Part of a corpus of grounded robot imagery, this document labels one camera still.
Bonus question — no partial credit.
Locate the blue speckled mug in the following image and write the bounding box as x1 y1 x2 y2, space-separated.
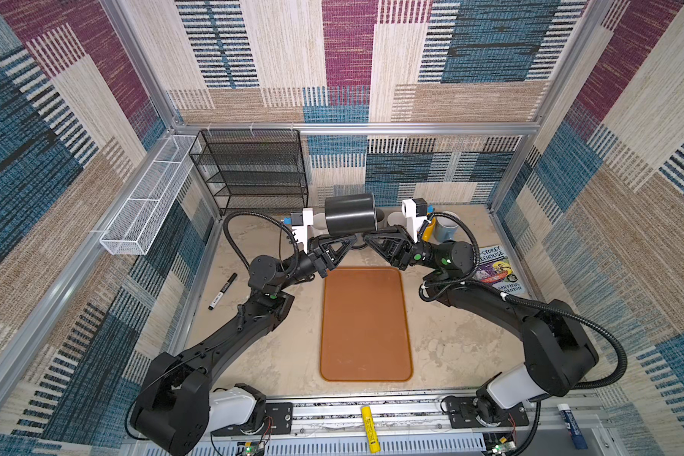
433 216 460 243

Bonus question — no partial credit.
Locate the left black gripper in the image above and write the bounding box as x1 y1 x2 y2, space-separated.
274 237 352 298

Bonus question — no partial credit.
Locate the yellow marker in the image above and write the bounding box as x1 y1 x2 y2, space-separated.
361 406 381 454

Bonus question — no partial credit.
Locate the white mug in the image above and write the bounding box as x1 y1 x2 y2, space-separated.
313 213 327 231

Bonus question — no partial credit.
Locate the purple mug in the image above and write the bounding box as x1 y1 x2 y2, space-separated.
387 212 406 226

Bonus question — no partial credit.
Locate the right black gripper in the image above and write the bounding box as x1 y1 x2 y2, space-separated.
360 225 441 273

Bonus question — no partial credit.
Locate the white mesh basket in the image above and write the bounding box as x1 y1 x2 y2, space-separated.
100 135 195 256

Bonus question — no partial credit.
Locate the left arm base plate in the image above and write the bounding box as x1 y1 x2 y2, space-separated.
258 402 294 436

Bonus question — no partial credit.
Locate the yellow mug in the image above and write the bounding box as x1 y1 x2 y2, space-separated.
421 220 436 241

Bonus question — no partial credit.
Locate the black marker pen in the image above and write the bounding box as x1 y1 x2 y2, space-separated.
208 273 238 311

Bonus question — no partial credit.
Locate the brown plastic tray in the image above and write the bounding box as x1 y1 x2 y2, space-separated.
320 266 413 383

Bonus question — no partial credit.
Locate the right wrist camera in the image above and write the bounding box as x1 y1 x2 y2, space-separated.
401 198 431 243

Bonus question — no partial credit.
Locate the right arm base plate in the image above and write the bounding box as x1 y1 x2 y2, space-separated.
440 395 530 429

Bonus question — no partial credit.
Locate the grey mug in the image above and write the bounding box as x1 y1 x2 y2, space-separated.
375 208 385 225

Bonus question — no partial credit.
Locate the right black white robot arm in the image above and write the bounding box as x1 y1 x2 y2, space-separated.
363 215 628 426

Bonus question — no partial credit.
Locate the black mug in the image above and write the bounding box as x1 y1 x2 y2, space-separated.
324 193 377 236

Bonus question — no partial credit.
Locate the black wire shelf rack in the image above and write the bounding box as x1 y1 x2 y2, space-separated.
189 129 309 214

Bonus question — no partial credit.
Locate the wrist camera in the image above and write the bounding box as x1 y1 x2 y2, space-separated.
283 208 314 253
401 198 431 243

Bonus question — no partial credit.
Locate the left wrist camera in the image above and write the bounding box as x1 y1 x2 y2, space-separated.
283 208 314 253

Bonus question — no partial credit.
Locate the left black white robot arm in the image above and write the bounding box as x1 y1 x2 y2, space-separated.
125 224 356 455

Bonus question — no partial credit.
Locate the colourful magazine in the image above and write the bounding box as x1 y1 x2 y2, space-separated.
474 245 528 298

